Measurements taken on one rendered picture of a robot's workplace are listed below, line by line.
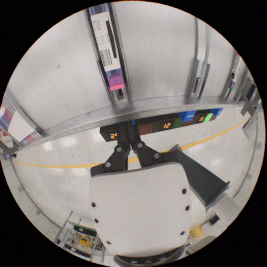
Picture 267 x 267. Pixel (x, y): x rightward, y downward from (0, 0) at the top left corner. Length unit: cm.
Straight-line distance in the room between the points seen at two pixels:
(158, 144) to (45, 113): 89
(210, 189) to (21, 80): 73
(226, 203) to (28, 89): 72
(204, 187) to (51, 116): 67
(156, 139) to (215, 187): 69
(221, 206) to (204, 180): 22
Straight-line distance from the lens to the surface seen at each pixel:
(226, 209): 57
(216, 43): 17
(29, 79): 15
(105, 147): 91
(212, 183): 60
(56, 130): 15
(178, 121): 20
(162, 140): 91
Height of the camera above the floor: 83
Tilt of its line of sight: 82 degrees down
